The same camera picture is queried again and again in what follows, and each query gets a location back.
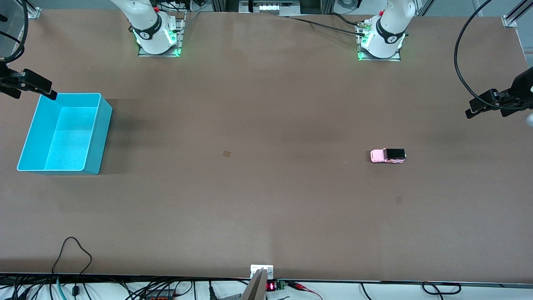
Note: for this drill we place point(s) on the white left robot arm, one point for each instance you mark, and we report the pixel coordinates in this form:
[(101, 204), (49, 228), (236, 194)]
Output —
[(389, 25)]

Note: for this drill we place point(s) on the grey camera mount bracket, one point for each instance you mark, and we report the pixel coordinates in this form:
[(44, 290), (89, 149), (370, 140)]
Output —
[(256, 287)]

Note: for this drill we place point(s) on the turquoise plastic bin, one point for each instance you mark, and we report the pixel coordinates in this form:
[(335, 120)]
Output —
[(66, 137)]

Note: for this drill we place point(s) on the aluminium frame corner bracket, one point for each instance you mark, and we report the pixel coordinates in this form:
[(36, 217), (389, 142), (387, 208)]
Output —
[(509, 21), (33, 12)]

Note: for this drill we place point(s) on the metal rack equipment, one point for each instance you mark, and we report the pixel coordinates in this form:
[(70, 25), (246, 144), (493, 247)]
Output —
[(268, 6)]

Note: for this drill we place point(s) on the red digit display module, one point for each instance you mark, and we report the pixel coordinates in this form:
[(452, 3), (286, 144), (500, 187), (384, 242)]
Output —
[(271, 286)]

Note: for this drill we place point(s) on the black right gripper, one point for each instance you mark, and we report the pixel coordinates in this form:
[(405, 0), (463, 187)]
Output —
[(6, 78)]

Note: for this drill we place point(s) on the pink jeep toy black roof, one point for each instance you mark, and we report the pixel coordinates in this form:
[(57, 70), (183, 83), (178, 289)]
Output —
[(379, 156)]

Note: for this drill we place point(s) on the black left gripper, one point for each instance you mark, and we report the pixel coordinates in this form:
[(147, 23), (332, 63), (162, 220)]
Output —
[(522, 88)]

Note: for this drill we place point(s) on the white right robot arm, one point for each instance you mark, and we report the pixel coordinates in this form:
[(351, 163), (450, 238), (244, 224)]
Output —
[(150, 25)]

